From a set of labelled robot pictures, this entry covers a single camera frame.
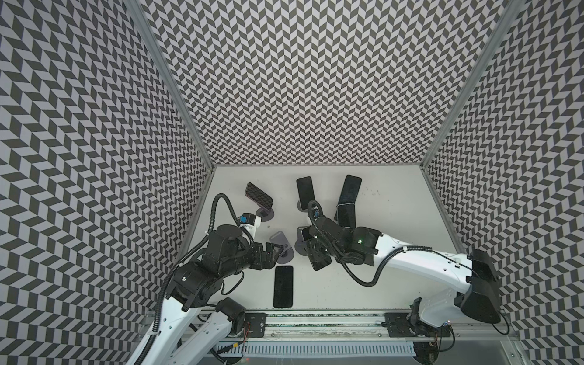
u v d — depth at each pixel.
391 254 0.46
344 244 0.53
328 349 0.69
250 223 0.60
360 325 0.75
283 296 0.77
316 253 0.65
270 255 0.57
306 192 0.95
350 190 0.93
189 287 0.42
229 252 0.51
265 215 0.98
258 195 1.01
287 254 0.88
